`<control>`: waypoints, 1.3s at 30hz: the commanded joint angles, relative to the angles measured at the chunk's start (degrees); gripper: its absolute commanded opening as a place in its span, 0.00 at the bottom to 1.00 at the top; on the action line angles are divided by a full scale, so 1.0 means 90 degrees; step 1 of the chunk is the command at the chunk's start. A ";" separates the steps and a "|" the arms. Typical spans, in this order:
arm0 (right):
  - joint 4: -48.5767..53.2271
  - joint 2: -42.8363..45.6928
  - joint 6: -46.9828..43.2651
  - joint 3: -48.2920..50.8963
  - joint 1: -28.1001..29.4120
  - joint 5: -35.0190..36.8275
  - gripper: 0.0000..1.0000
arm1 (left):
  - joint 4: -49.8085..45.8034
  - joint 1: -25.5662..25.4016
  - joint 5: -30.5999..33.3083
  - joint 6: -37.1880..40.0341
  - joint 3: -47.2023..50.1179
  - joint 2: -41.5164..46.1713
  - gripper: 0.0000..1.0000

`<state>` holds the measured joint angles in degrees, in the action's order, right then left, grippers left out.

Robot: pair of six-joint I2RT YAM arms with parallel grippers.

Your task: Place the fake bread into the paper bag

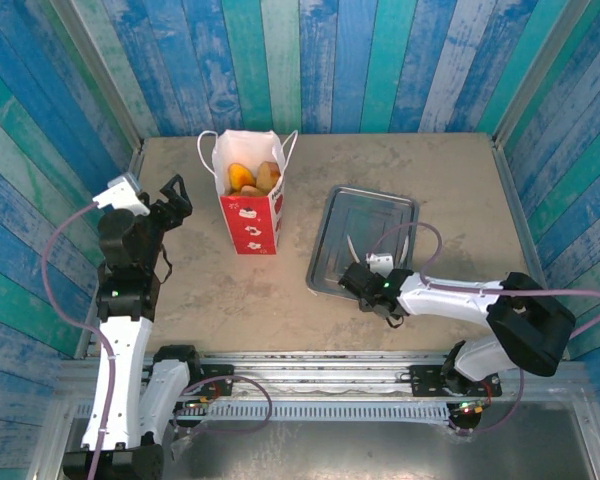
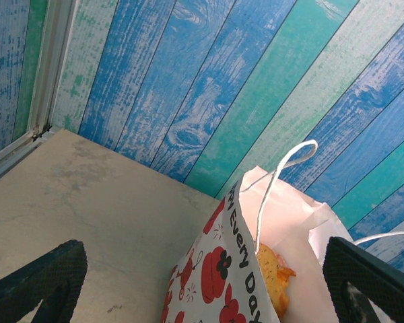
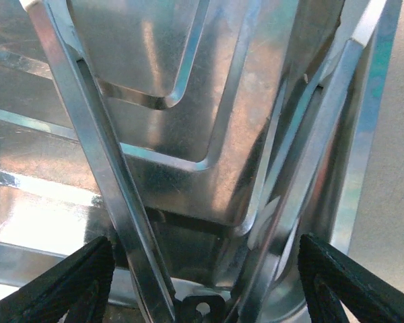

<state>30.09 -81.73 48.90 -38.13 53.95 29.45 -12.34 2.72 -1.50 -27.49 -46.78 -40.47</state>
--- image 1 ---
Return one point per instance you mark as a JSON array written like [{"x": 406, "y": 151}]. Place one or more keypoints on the yellow striped fake bread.
[{"x": 241, "y": 176}]

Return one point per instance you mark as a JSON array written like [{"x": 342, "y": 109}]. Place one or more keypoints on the red white paper gift bag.
[{"x": 250, "y": 225}]

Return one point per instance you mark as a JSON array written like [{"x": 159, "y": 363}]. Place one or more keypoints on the brown round fake bun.
[{"x": 269, "y": 175}]

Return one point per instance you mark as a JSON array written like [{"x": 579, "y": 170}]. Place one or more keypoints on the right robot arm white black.
[{"x": 445, "y": 300}]

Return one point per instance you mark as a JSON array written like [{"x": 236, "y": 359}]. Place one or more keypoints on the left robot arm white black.
[{"x": 122, "y": 360}]

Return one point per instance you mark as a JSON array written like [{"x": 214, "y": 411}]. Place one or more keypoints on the clear plastic bag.
[{"x": 180, "y": 442}]

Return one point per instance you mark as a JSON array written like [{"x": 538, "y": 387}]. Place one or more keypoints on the metal baking tray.
[{"x": 370, "y": 220}]

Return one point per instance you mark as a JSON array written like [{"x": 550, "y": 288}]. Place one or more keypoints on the metal corner profile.
[
  {"x": 99, "y": 75},
  {"x": 532, "y": 75}
]

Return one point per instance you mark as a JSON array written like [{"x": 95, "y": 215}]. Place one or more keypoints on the steel sheet panel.
[{"x": 330, "y": 450}]

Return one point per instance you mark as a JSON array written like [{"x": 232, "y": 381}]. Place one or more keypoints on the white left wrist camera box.
[{"x": 122, "y": 195}]

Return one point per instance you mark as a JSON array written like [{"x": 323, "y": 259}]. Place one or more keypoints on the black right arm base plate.
[{"x": 425, "y": 382}]

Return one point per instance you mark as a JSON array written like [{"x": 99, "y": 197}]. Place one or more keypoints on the aluminium rail frame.
[{"x": 320, "y": 380}]

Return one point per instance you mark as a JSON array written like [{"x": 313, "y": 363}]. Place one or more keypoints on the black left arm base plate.
[{"x": 220, "y": 375}]

